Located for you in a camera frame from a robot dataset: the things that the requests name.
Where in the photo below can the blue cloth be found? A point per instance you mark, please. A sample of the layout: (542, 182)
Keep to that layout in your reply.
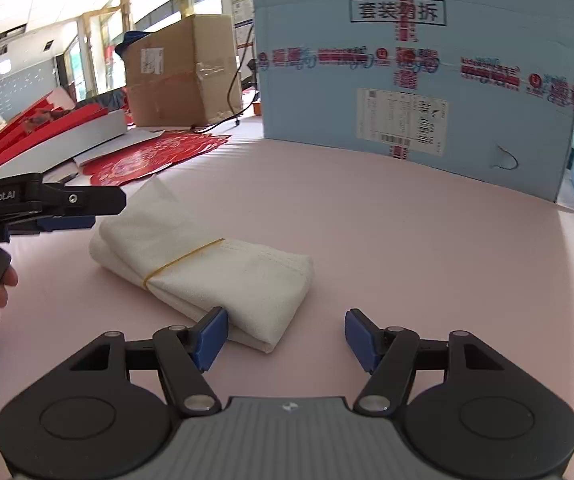
(132, 40)

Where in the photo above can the pink table cover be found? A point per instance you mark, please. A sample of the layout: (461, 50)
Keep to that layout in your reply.
(417, 260)

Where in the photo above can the white flat board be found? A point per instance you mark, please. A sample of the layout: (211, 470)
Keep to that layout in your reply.
(82, 137)

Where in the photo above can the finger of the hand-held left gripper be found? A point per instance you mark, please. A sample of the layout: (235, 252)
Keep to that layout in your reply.
(82, 199)
(67, 222)

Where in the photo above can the dark chalkboard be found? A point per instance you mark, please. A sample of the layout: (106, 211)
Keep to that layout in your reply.
(22, 85)

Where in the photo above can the pile of red gift boxes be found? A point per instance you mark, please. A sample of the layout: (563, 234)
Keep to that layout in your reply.
(42, 125)

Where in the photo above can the yellow rubber band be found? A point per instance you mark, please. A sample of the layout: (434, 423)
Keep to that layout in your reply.
(192, 252)

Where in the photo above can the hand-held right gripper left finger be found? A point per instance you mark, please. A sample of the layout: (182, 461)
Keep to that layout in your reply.
(212, 337)

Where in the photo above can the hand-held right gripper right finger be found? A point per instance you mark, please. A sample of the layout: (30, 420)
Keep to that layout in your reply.
(362, 340)

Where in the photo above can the large blue cardboard box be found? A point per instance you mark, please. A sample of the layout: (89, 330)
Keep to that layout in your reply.
(317, 110)

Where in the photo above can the cream white cloth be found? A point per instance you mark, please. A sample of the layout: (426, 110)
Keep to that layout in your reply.
(247, 280)

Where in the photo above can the stack of red paper cutouts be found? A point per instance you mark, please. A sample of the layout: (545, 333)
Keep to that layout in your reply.
(137, 162)

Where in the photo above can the ceiling air vent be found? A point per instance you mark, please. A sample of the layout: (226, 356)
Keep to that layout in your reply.
(12, 35)

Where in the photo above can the taped brown cardboard box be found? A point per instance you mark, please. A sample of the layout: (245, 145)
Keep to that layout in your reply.
(177, 75)

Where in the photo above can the orange flat box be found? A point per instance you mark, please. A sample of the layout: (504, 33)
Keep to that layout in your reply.
(257, 108)

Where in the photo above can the wooden frame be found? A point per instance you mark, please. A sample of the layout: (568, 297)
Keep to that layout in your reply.
(125, 5)

